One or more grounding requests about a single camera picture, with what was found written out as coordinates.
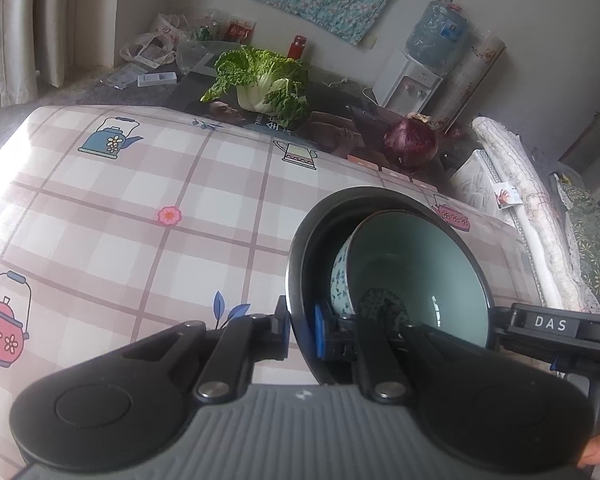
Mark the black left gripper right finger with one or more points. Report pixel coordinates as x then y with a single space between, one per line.
356 351

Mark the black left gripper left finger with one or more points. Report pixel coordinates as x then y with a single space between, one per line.
243 342

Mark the stainless steel bowl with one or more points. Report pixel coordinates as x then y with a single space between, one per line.
316 243

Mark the teal ceramic bowl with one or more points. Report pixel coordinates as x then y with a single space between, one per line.
400 269

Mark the green floral cushion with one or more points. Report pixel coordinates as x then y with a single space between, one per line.
582 215

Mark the white lace cloth roll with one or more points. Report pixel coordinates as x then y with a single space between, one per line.
555 264

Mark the plaid teapot tablecloth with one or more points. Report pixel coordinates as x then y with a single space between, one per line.
116 223

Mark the red onion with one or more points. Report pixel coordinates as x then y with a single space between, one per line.
411 142

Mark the dark printed board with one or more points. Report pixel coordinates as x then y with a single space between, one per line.
338 123

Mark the green napa cabbage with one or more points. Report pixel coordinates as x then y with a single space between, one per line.
266 83

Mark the white water dispenser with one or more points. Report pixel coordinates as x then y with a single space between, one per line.
404 85

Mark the white plastic bag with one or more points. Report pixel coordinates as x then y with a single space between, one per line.
157 47

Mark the blue water jug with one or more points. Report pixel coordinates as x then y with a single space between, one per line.
436 38

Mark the beige curtain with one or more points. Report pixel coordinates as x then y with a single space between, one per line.
42 40

